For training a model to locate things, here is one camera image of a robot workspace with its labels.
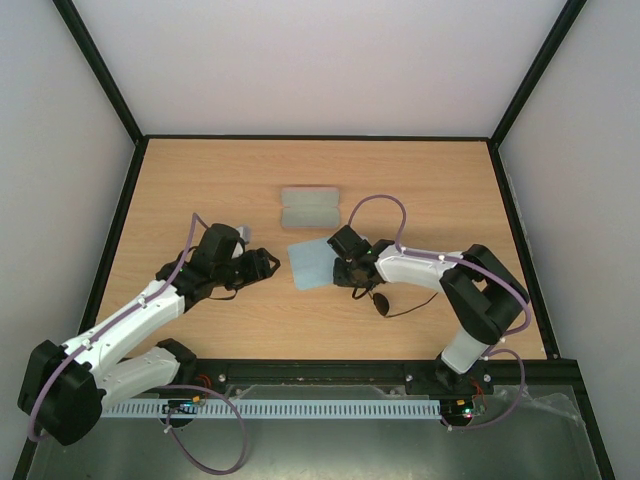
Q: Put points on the controller board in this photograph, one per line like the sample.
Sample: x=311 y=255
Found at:
x=183 y=406
x=462 y=411

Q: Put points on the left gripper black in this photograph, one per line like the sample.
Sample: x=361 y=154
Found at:
x=258 y=269

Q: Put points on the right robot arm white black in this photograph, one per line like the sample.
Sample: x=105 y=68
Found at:
x=486 y=298

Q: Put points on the light blue cleaning cloth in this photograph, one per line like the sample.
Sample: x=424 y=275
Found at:
x=311 y=263

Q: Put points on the black enclosure frame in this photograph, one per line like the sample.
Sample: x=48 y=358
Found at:
x=442 y=68

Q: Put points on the light blue slotted cable duct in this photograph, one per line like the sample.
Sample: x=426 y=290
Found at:
x=250 y=409

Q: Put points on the left controller board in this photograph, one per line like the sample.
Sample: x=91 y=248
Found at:
x=183 y=406

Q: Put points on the pink glasses case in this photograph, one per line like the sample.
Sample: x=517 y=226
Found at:
x=310 y=207

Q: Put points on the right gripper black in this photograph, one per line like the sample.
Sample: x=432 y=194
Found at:
x=341 y=272

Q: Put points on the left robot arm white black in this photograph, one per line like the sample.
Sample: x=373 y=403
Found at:
x=67 y=387

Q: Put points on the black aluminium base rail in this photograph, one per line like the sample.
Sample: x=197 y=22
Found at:
x=422 y=377

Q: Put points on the right controller board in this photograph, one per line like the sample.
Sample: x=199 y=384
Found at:
x=462 y=411

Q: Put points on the black gold sunglasses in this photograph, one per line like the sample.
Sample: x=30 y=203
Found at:
x=382 y=305

